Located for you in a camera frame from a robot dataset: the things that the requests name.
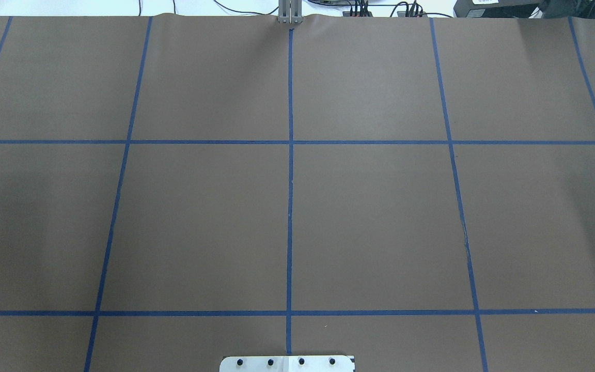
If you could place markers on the black box top right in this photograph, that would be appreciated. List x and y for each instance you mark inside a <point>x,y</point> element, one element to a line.
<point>524,9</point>

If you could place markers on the grey aluminium frame post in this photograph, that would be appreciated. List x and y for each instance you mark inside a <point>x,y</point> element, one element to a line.
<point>290,12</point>

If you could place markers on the white metal mount plate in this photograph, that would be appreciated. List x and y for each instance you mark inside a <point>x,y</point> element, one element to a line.
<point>289,363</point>

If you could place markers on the black cable hub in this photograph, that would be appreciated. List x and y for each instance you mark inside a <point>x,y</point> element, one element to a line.
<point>383,8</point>

